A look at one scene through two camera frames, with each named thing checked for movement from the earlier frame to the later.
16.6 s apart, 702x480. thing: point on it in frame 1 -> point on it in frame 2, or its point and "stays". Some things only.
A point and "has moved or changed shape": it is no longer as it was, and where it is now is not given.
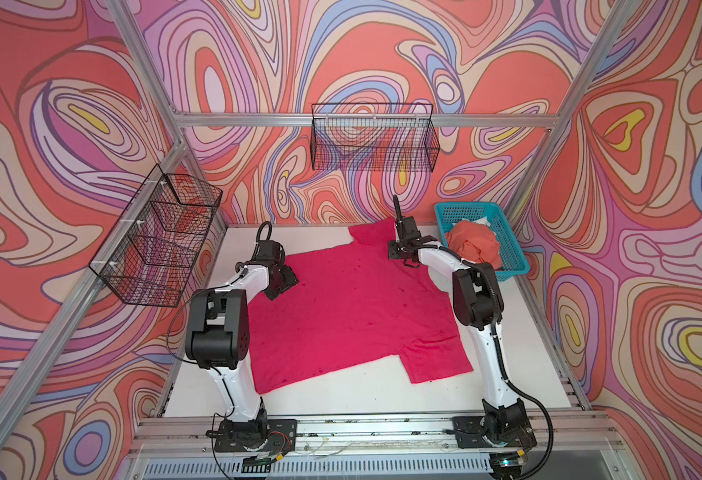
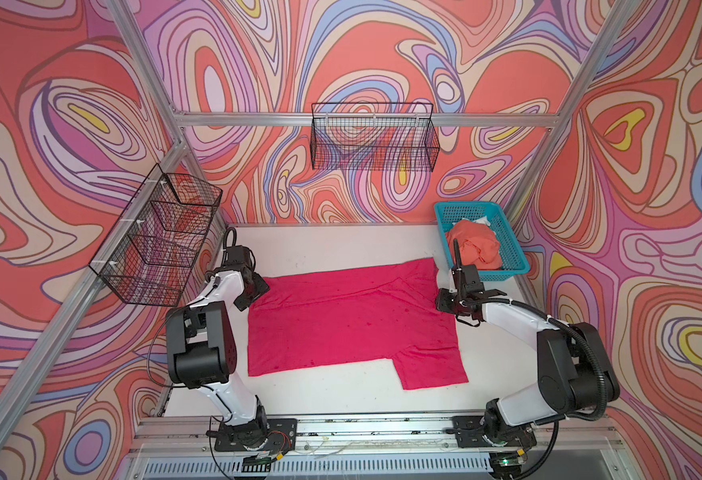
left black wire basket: x=154 y=249 stays
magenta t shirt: x=350 y=299 has moved or changed shape
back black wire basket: x=373 y=137 stays
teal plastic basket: x=513 y=261 stays
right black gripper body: x=398 y=248 -> x=452 y=300
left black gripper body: x=285 y=279 -> x=259 y=286
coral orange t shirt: x=475 y=242 stays
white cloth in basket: x=483 y=221 stays
